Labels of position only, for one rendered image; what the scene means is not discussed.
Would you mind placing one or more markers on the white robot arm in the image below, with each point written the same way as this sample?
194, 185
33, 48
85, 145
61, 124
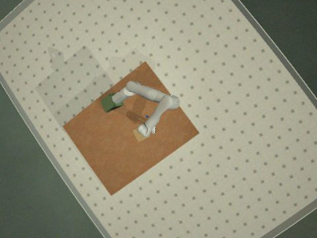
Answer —
166, 102

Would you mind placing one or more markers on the tan square mat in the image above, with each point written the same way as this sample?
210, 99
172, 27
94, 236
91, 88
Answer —
138, 135

